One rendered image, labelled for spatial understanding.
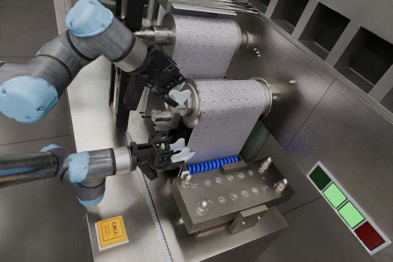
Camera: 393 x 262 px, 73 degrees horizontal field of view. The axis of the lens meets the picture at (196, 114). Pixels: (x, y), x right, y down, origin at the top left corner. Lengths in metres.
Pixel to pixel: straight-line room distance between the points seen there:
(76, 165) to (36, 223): 1.26
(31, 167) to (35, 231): 1.19
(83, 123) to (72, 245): 0.91
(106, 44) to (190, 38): 0.40
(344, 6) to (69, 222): 1.78
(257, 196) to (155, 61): 0.56
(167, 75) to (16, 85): 0.30
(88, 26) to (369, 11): 0.63
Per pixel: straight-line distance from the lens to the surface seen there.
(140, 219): 0.93
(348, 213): 0.87
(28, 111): 0.49
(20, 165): 0.76
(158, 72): 0.64
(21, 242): 1.93
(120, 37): 0.55
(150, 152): 0.76
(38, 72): 0.51
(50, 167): 0.82
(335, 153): 0.84
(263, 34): 1.02
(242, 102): 0.81
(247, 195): 0.93
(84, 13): 0.53
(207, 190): 0.87
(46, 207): 2.01
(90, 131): 1.14
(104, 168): 0.74
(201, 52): 0.93
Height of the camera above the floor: 1.72
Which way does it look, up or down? 38 degrees down
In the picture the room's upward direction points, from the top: 19 degrees clockwise
